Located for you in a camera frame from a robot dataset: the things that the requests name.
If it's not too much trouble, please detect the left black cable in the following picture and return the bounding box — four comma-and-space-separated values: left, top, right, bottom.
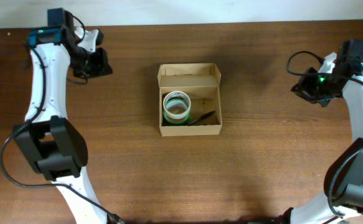
0, 12, 126, 224

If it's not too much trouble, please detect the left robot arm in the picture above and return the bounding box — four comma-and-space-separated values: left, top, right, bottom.
11, 8, 121, 223

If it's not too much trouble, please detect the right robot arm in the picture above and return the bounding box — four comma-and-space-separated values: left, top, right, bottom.
273, 39, 363, 223

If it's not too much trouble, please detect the brown cardboard box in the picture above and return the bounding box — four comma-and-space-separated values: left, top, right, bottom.
158, 63, 222, 137

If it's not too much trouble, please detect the green tape roll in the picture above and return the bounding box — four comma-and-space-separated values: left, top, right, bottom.
163, 98, 191, 124

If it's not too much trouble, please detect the black pen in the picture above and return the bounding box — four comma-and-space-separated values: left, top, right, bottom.
187, 111, 215, 126

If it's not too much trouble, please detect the cream masking tape roll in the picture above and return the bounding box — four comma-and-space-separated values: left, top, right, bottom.
163, 91, 192, 124

